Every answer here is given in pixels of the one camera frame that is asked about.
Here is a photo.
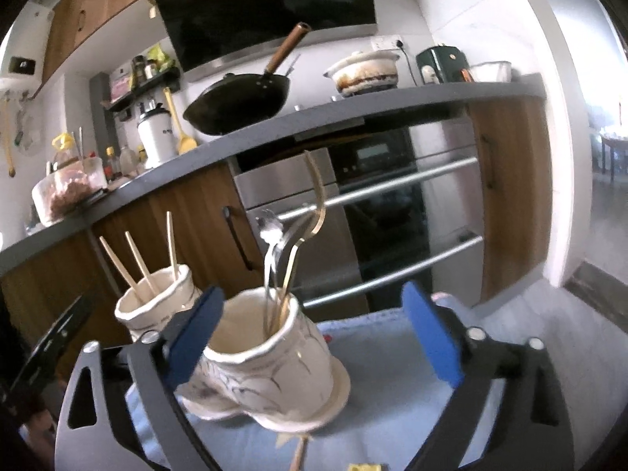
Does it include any wooden chopstick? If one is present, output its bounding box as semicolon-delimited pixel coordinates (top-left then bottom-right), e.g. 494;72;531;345
99;236;144;304
166;210;179;282
288;435;310;471
124;231;160;297

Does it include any yellow plastic utensil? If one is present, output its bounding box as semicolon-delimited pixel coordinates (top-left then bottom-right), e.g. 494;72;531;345
347;462;384;471

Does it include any silver flower-head spoon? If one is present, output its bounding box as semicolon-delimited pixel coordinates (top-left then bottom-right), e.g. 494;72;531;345
256;210;283;337

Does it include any gold fork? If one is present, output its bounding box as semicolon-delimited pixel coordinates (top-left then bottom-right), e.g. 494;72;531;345
270;151;327;332

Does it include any person left hand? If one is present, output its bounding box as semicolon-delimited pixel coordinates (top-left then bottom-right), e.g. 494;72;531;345
21;409;55;470

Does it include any white ceramic double utensil holder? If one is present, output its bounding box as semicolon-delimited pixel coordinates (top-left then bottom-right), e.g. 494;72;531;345
114;263;352;435

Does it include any blue cartoon table cloth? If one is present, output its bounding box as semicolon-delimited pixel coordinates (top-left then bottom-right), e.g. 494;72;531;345
124;303;497;471

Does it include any clear plastic food container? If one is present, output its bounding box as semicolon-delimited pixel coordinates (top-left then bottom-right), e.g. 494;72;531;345
31;156;108;228

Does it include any yellow spatula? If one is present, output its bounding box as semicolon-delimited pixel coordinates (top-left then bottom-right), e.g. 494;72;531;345
163;86;198;155

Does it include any white thermos black lid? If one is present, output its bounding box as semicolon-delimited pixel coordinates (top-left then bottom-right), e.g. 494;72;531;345
137;103;178;168

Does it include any stainless steel oven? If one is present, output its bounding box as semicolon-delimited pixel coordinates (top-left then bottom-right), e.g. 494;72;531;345
234;114;483;321

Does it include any white water heater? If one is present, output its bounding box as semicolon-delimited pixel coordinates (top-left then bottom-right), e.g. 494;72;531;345
1;1;54;98

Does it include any black range hood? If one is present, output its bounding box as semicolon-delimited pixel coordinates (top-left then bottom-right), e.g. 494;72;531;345
155;0;376;73

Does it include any white ceramic pot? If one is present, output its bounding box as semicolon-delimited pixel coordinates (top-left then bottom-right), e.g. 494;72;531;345
323;50;399;98

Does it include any white bowl on counter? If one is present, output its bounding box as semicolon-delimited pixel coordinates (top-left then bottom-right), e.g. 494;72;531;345
469;61;512;83

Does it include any green small appliance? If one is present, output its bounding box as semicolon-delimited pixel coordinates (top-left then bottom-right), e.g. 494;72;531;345
415;45;469;84

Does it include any black wok wooden handle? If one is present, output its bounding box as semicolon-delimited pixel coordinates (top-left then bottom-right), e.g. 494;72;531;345
183;22;312;136

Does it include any black wall spice shelf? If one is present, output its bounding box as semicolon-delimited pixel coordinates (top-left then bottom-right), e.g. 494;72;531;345
100;66;182;113

